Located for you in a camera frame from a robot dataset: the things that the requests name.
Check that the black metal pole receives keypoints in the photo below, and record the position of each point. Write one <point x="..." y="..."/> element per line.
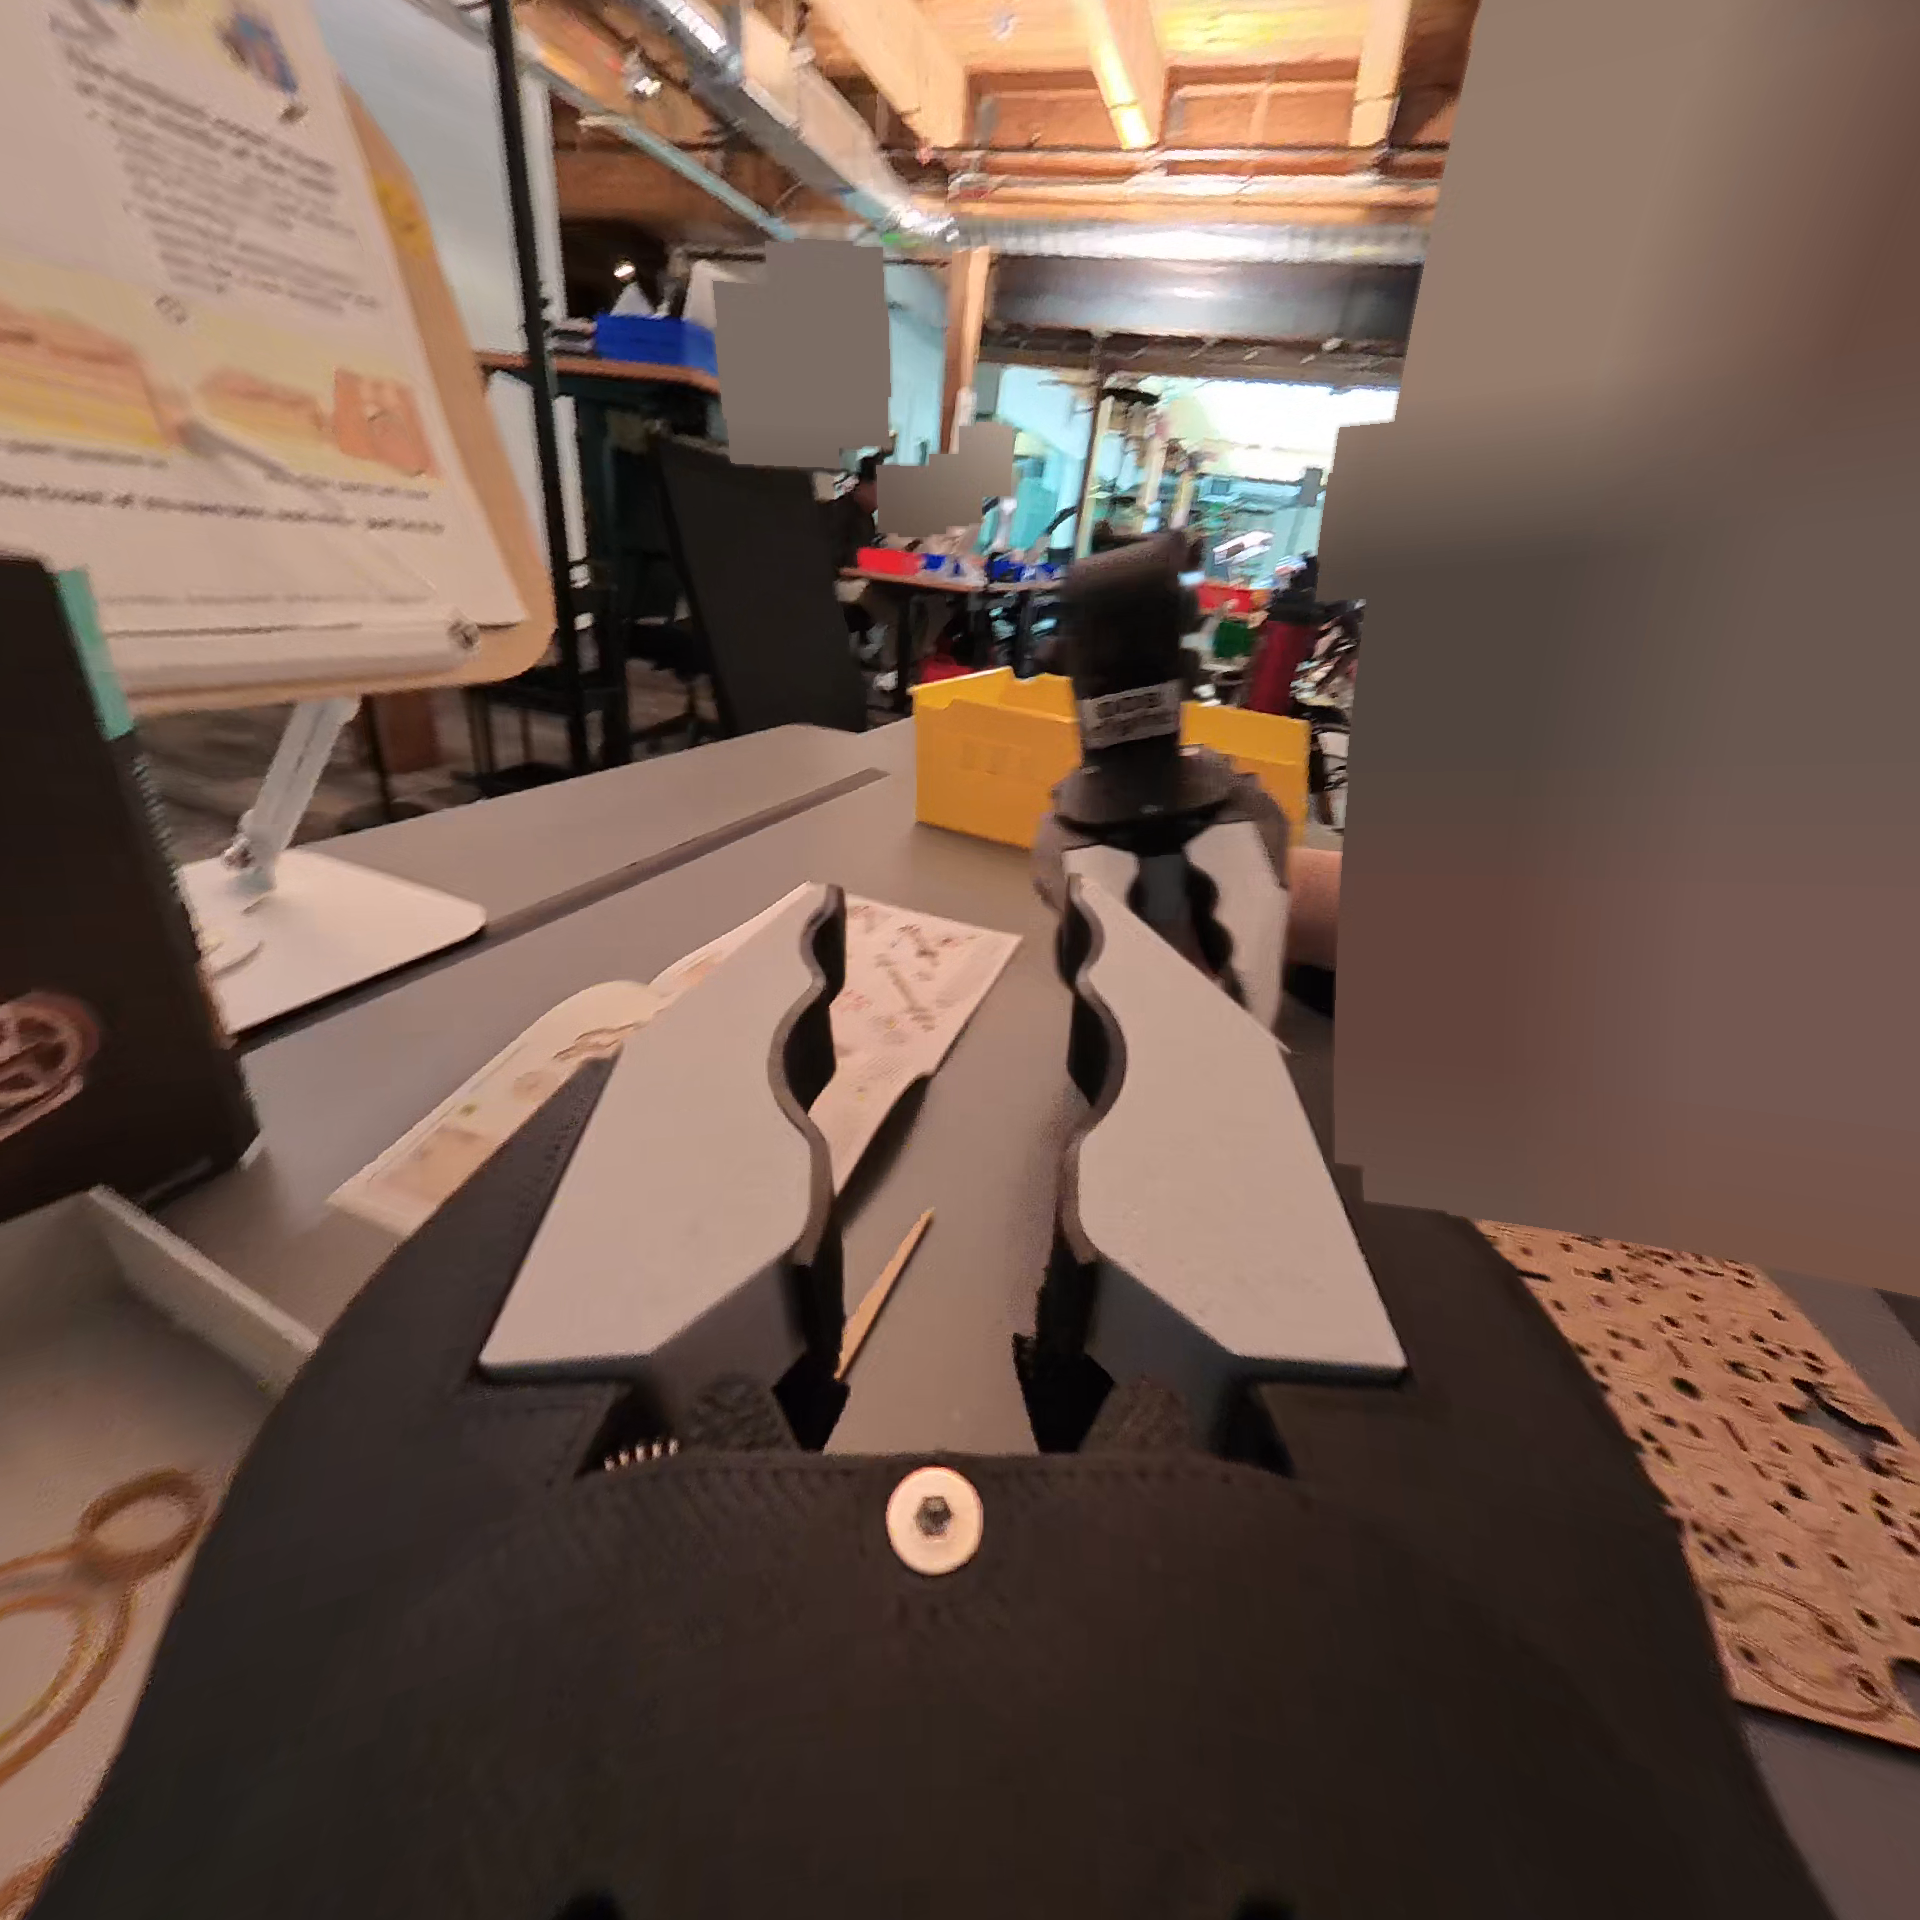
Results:
<point x="541" y="376"/>

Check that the wooden document board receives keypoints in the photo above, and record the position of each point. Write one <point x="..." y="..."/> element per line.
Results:
<point x="452" y="360"/>

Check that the yellow plastic bin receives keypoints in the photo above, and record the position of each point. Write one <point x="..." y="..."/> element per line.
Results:
<point x="975" y="751"/>

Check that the red storage bin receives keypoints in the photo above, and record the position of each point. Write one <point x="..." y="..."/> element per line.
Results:
<point x="887" y="561"/>

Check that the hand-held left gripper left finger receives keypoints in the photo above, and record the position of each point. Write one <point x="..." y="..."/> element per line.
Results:
<point x="662" y="1171"/>

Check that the printed instruction sheet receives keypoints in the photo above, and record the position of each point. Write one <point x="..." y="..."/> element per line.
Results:
<point x="194" y="300"/>

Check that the white box tray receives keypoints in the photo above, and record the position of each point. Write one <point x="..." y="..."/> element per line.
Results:
<point x="90" y="1350"/>

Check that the blue storage bin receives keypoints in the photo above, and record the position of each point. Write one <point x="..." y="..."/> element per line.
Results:
<point x="651" y="339"/>

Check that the silver ventilation duct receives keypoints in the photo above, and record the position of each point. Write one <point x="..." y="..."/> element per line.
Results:
<point x="795" y="135"/>

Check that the black product box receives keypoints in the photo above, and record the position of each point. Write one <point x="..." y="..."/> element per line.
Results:
<point x="90" y="900"/>

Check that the laser-cut wooden parts sheet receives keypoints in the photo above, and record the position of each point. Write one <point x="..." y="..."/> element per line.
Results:
<point x="1695" y="1394"/>

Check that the illustrated instruction booklet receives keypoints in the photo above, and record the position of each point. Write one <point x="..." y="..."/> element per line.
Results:
<point x="909" y="991"/>

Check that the white board stand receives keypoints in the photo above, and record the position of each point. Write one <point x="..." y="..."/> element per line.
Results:
<point x="346" y="915"/>

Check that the person's right forearm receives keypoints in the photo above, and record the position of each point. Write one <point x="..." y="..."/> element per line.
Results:
<point x="1316" y="900"/>

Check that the black upright panel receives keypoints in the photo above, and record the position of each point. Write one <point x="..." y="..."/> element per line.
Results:
<point x="766" y="599"/>

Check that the thin wooden stick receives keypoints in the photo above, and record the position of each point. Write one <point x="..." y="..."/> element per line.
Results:
<point x="885" y="1292"/>

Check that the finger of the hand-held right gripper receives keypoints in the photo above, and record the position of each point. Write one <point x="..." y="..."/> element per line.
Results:
<point x="1257" y="915"/>
<point x="1106" y="866"/>

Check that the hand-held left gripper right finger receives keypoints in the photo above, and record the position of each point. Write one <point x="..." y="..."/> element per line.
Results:
<point x="1216" y="1184"/>

